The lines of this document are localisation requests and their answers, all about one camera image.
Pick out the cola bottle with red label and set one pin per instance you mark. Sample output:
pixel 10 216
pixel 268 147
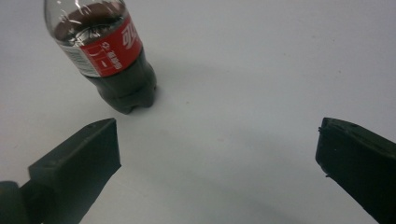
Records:
pixel 124 84

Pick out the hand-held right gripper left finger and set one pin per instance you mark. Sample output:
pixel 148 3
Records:
pixel 81 161

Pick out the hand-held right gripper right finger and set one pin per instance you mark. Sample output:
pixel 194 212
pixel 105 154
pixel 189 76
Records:
pixel 358 158

